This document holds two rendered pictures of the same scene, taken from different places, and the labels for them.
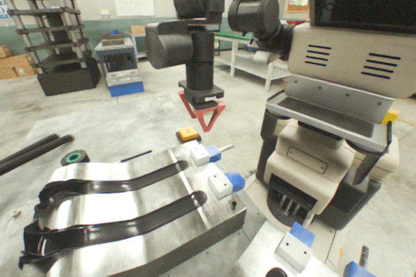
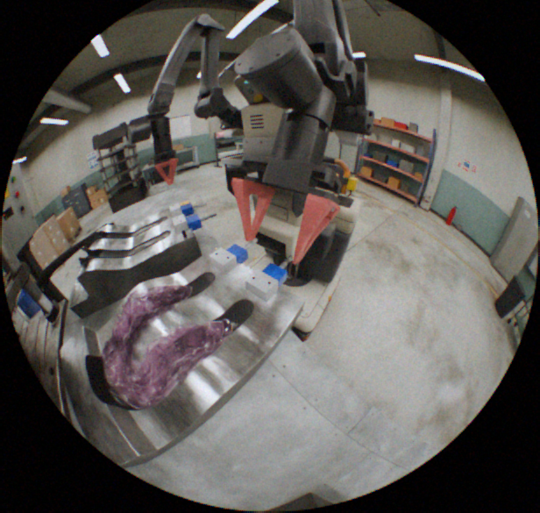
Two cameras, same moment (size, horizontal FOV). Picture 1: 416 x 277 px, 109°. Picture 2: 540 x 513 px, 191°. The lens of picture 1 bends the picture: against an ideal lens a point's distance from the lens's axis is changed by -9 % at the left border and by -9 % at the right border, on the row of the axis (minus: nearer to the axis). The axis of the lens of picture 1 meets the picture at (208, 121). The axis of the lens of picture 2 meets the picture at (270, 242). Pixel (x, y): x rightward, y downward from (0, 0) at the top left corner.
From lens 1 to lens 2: 0.29 m
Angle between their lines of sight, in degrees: 10
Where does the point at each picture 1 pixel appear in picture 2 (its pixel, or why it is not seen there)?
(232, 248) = not seen: hidden behind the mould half
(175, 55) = (138, 133)
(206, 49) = (160, 127)
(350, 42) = (271, 109)
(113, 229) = (115, 253)
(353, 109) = not seen: hidden behind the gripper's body
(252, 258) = (192, 268)
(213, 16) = (162, 109)
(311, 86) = (256, 143)
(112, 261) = (110, 265)
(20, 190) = not seen: hidden behind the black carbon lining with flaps
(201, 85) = (160, 149)
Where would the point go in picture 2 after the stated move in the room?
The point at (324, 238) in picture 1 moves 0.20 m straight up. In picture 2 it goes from (317, 290) to (325, 270)
